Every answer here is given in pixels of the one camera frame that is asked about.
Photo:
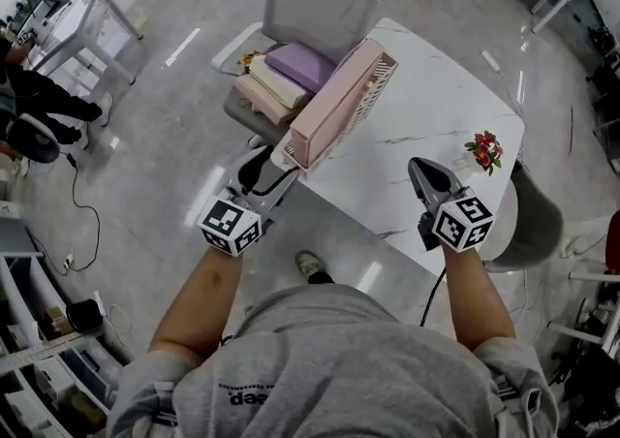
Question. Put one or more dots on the yellow flower bunch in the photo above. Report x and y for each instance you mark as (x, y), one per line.
(249, 62)

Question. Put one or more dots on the white file rack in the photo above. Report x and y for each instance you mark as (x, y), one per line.
(373, 87)

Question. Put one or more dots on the pink folder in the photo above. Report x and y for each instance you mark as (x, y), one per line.
(334, 102)

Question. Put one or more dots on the black cylinder device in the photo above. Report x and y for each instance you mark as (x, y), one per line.
(84, 315)

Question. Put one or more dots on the person's grey t-shirt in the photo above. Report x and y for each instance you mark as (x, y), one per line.
(329, 368)

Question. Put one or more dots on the person's right forearm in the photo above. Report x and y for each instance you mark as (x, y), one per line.
(477, 300)

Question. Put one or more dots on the small potted red flower plant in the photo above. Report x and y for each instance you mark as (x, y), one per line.
(484, 150)

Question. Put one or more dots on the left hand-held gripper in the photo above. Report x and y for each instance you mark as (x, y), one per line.
(227, 228)

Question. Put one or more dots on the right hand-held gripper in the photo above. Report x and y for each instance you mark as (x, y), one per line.
(462, 225)

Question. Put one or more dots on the white metal frame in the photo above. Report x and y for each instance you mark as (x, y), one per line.
(591, 276)

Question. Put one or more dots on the white square table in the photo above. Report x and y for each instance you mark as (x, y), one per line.
(72, 24)

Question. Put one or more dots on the grey shell chair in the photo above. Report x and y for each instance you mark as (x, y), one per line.
(537, 228)

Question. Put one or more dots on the person's grey sneaker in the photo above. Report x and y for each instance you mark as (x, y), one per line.
(310, 264)

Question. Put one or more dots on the person's left forearm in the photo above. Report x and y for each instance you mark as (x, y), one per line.
(198, 305)

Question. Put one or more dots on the white power strip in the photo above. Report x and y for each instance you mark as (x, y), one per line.
(69, 262)
(100, 303)
(491, 61)

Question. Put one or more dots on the red printed jersey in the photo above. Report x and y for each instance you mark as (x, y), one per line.
(614, 242)

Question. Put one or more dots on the white mesh office chair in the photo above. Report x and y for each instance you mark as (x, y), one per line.
(315, 5)

